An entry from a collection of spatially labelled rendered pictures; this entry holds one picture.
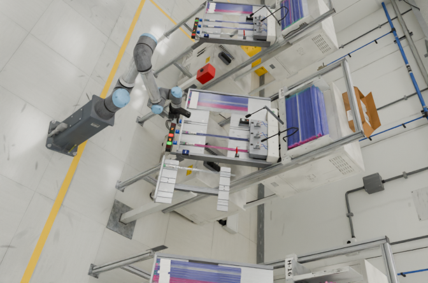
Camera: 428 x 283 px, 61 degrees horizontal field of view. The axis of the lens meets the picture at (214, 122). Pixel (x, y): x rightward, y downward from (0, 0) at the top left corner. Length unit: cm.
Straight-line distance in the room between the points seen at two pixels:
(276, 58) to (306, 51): 31
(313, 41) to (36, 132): 259
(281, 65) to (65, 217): 250
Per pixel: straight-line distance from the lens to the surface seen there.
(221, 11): 417
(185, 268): 233
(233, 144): 282
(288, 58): 390
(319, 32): 374
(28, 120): 303
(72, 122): 282
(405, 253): 370
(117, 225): 313
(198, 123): 292
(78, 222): 296
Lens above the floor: 248
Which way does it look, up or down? 33 degrees down
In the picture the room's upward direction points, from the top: 62 degrees clockwise
